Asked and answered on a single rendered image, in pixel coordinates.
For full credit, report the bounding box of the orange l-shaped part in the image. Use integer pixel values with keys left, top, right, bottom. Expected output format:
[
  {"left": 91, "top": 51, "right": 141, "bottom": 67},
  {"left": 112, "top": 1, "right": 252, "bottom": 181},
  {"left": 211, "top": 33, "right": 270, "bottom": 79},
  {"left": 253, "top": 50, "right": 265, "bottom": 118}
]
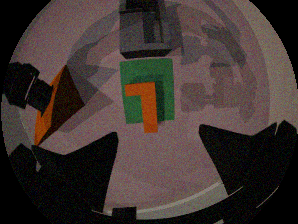
[{"left": 125, "top": 81, "right": 158, "bottom": 133}]

